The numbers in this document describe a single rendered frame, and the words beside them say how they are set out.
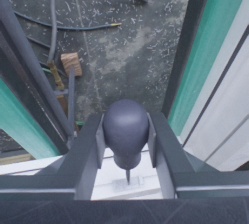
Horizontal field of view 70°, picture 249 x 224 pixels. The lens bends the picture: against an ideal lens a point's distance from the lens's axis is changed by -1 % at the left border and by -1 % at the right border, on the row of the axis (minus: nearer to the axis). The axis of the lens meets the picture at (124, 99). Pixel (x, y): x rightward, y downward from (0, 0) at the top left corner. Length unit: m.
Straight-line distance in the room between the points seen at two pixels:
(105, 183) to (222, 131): 0.19
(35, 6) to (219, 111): 1.02
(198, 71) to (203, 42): 0.04
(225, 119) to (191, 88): 0.05
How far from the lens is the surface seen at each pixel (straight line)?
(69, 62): 1.23
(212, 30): 0.18
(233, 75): 0.21
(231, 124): 0.23
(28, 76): 0.58
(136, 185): 0.30
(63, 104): 1.14
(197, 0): 0.18
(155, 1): 1.14
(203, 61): 0.20
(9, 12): 0.51
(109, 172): 0.32
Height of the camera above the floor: 0.99
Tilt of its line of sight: 37 degrees down
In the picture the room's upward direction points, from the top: 168 degrees clockwise
